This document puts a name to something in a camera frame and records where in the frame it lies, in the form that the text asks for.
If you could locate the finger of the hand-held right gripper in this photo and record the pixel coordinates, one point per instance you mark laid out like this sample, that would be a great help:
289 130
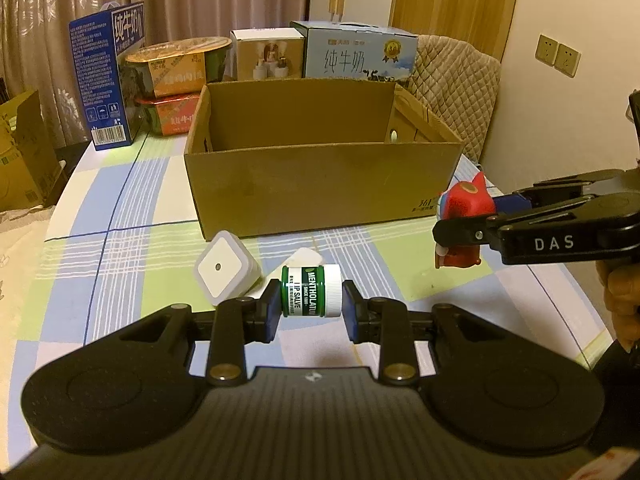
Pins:
512 202
465 232

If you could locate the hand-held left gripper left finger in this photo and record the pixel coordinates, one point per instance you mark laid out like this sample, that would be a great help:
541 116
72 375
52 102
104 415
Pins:
272 307

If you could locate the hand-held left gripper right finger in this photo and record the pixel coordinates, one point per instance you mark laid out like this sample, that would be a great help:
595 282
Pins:
350 310

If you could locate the red toy figure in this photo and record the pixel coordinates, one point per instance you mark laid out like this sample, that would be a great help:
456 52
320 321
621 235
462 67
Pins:
467 200

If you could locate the green white lip salve jar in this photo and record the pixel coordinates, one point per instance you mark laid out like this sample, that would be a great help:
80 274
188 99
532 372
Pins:
310 290

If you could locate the brown cardboard box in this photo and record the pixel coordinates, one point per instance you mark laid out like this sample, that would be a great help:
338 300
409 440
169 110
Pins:
310 190

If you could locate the person's right forearm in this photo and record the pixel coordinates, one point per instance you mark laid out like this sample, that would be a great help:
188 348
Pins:
620 400

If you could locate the person's right hand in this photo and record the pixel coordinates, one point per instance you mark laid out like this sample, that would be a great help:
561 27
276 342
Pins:
622 300

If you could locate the white plastic holder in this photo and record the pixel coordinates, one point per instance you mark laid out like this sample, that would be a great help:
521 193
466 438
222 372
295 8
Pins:
306 257

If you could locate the white square night light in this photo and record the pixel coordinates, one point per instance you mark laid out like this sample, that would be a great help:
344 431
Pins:
222 267

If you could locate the beige quilted chair cover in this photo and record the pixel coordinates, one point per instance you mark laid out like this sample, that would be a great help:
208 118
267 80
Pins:
460 90

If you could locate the checked tablecloth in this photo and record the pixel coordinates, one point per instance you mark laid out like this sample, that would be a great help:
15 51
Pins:
150 240

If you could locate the light blue milk carton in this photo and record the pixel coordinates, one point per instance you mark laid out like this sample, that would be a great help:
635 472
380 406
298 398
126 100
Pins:
350 55

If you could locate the wooden door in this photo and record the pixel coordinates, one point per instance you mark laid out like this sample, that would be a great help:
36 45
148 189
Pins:
450 0

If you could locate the red instant noodle bowl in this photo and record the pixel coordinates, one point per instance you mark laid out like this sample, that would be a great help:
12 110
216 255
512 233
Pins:
170 115

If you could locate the small white picture box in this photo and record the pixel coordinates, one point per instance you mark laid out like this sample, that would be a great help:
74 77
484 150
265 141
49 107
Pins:
265 55

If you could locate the yellow instant noodle bowl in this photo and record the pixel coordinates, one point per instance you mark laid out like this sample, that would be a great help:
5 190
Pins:
175 70

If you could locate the dark blue milk carton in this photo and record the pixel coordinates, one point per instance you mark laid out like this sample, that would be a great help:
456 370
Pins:
100 85

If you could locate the brown cardboard carton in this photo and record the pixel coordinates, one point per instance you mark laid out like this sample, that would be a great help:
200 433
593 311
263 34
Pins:
25 160

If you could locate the beige wall socket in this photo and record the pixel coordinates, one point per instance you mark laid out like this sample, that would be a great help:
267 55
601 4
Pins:
546 50
568 60

